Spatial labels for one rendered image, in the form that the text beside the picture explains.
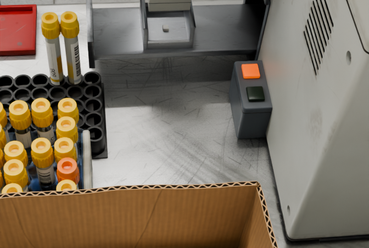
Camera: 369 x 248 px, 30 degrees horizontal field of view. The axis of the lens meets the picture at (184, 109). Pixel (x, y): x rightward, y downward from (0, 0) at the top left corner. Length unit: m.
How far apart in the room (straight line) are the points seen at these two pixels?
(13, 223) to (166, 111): 0.25
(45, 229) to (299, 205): 0.21
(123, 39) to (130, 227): 0.25
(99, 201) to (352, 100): 0.19
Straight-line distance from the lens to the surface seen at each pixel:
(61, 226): 0.51
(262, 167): 0.67
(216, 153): 0.67
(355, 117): 0.48
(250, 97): 0.65
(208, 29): 0.72
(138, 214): 0.50
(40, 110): 0.56
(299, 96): 0.56
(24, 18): 0.78
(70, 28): 0.63
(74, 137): 0.55
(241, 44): 0.71
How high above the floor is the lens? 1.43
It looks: 53 degrees down
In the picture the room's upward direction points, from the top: 6 degrees clockwise
